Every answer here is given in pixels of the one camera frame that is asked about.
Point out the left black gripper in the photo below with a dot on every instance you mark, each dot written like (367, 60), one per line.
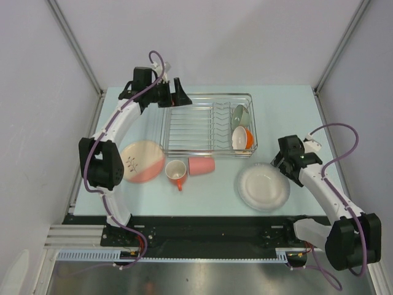
(178, 98)

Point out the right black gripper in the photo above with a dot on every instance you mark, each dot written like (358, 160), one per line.
(276, 162)

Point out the metal wire dish rack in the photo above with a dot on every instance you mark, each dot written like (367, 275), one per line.
(204, 128)

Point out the white and orange bowl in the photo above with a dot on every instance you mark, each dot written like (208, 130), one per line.
(242, 138)

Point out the green bowl brown rim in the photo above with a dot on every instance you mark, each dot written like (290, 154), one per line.
(240, 117)

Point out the pink plastic cup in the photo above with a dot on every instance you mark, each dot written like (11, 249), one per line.
(201, 165)

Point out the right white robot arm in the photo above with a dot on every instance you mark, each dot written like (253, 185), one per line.
(353, 237)

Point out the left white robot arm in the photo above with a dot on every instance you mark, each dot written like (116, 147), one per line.
(100, 161)

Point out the large white grey-rimmed plate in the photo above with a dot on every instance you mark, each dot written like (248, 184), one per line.
(262, 187)

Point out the orange mug white inside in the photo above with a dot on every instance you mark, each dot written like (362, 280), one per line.
(176, 172)

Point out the beige and pink floral plate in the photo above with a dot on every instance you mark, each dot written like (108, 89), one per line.
(143, 161)

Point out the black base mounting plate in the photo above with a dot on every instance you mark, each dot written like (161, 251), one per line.
(186, 237)

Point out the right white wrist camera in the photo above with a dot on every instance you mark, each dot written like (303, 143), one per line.
(310, 144)

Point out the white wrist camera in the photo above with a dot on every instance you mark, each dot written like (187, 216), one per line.
(310, 144)
(160, 70)

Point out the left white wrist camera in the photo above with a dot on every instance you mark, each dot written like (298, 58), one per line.
(160, 70)

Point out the right aluminium frame post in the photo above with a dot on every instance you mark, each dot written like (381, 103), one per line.
(343, 42)

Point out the aluminium frame post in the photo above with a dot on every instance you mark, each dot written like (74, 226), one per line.
(72, 41)
(343, 42)

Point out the left aluminium frame post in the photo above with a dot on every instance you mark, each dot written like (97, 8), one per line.
(72, 41)

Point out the white slotted cable duct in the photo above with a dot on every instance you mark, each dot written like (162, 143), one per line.
(280, 256)

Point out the aluminium front rail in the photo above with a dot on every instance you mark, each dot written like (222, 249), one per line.
(74, 237)

